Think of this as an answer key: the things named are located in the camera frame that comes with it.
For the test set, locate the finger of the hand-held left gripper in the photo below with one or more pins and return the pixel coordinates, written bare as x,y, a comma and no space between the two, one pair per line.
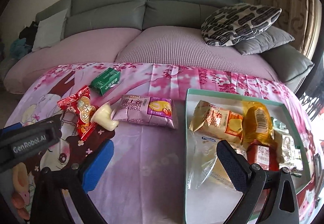
10,129

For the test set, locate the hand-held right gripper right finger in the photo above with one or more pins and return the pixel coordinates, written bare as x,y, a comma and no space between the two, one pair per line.
232,165

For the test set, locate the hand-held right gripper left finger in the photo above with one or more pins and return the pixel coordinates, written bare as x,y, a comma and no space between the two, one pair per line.
98,165

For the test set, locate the clear bread packet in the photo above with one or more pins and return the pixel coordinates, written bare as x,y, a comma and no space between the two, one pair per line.
205,158

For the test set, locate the red white biscuit packet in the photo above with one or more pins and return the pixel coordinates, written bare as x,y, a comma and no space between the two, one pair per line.
260,155

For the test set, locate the yellow swiss roll packet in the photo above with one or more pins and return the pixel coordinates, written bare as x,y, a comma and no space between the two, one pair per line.
215,120

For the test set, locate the green white snack packet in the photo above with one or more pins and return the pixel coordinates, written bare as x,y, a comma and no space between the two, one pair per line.
288,148

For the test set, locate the green-rimmed cardboard box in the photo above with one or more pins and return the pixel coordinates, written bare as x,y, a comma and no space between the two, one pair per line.
227,92

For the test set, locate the cream pudding cup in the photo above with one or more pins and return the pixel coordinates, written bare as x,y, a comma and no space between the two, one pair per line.
105,117

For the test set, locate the printed blanket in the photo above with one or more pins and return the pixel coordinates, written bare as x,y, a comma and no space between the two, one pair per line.
151,158

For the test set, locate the clear yellow snack packet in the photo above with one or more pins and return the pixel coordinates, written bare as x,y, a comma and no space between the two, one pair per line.
258,117

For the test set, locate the red flower-print snack packet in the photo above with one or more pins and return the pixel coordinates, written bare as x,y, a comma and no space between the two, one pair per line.
81,110

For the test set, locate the pink swiss roll packet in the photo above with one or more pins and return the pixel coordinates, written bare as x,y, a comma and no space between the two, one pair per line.
141,110

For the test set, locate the teal cloth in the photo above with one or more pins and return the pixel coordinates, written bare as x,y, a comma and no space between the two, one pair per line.
20,48

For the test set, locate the small green box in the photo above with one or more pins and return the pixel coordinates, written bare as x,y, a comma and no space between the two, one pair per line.
105,79

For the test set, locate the dark cloth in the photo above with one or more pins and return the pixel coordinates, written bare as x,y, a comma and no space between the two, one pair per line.
27,30

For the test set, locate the pale pillow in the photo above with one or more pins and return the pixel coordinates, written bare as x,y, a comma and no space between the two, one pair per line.
49,29

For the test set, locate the grey pillow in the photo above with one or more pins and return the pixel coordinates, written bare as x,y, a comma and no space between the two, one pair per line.
265,41

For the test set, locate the pink sofa cover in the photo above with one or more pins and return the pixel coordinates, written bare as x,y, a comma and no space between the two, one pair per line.
177,46

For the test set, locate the black white patterned pillow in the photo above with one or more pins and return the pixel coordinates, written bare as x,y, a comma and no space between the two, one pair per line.
235,24

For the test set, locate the grey sofa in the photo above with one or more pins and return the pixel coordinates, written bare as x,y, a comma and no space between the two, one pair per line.
177,3

